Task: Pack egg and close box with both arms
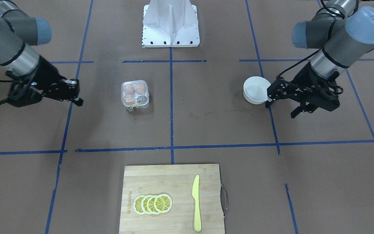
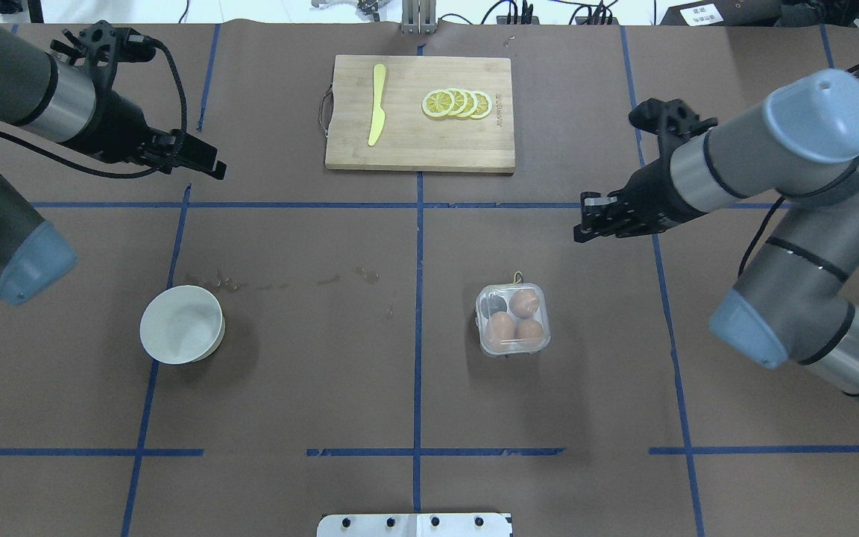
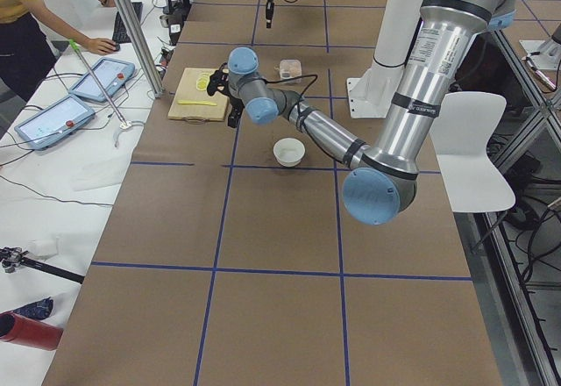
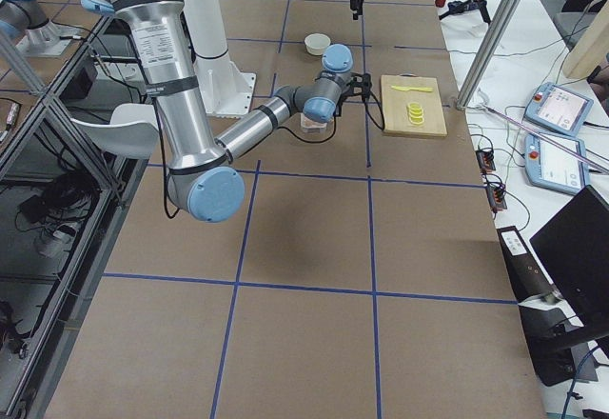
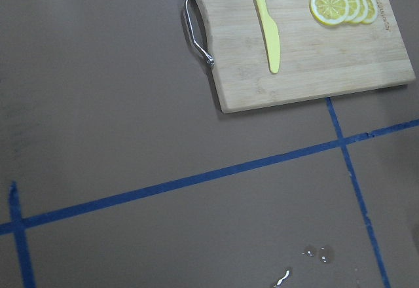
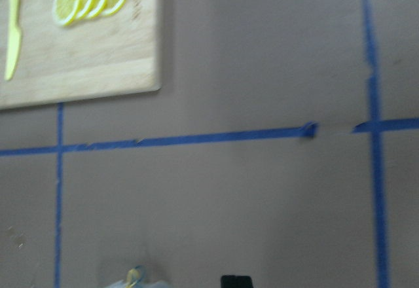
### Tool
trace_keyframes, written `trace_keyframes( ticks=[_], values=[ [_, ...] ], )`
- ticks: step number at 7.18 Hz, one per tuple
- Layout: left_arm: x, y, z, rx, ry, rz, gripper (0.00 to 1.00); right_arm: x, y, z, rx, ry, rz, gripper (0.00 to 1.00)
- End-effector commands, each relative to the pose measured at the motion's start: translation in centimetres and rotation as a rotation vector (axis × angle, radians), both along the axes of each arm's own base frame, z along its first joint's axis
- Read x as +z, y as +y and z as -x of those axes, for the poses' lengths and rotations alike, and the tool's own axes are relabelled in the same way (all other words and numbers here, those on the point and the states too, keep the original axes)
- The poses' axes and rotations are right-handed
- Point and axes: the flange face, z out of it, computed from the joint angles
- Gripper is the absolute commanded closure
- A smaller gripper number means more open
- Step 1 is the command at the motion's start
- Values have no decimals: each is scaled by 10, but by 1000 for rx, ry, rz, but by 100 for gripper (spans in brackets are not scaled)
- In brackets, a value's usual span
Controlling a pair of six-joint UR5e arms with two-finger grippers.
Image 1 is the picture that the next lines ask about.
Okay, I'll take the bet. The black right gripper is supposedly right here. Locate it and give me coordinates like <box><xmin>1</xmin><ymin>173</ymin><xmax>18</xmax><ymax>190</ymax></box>
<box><xmin>32</xmin><ymin>57</ymin><xmax>84</xmax><ymax>107</ymax></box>

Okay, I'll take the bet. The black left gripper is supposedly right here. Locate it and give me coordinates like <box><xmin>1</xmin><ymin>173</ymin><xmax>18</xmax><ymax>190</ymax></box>
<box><xmin>265</xmin><ymin>63</ymin><xmax>343</xmax><ymax>119</ymax></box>

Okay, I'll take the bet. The white paper bowl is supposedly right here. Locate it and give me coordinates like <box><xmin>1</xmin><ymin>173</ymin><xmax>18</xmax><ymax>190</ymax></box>
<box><xmin>243</xmin><ymin>76</ymin><xmax>271</xmax><ymax>105</ymax></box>

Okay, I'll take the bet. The clear plastic egg box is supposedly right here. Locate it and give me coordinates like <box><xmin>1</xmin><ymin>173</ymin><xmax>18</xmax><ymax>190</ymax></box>
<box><xmin>121</xmin><ymin>80</ymin><xmax>150</xmax><ymax>112</ymax></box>

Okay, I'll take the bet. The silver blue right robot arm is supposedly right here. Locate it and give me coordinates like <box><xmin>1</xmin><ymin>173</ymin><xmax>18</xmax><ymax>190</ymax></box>
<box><xmin>0</xmin><ymin>0</ymin><xmax>83</xmax><ymax>108</ymax></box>

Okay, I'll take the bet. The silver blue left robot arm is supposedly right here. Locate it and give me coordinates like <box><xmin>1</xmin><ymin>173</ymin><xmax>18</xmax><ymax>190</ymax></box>
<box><xmin>265</xmin><ymin>0</ymin><xmax>374</xmax><ymax>118</ymax></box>

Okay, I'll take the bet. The lemon slice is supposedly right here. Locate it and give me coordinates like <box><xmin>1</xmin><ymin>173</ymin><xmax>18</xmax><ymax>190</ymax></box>
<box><xmin>154</xmin><ymin>193</ymin><xmax>173</xmax><ymax>214</ymax></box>
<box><xmin>141</xmin><ymin>194</ymin><xmax>153</xmax><ymax>215</ymax></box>
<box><xmin>147</xmin><ymin>195</ymin><xmax>160</xmax><ymax>215</ymax></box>
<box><xmin>133</xmin><ymin>195</ymin><xmax>146</xmax><ymax>215</ymax></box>

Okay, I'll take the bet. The yellow plastic knife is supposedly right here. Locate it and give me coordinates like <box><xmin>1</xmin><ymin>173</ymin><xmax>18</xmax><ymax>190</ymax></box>
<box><xmin>192</xmin><ymin>175</ymin><xmax>202</xmax><ymax>232</ymax></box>

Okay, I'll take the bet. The wooden cutting board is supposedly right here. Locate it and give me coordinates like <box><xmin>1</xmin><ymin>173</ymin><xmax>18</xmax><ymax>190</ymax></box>
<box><xmin>119</xmin><ymin>163</ymin><xmax>226</xmax><ymax>234</ymax></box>

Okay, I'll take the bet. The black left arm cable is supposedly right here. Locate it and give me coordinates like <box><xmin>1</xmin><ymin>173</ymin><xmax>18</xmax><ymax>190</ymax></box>
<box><xmin>276</xmin><ymin>49</ymin><xmax>324</xmax><ymax>82</ymax></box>

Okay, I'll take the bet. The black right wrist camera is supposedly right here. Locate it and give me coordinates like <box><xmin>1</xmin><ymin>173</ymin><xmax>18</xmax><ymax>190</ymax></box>
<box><xmin>7</xmin><ymin>79</ymin><xmax>43</xmax><ymax>108</ymax></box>

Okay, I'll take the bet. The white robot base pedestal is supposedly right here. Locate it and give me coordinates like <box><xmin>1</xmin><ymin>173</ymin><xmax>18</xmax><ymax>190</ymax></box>
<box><xmin>142</xmin><ymin>0</ymin><xmax>200</xmax><ymax>48</ymax></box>

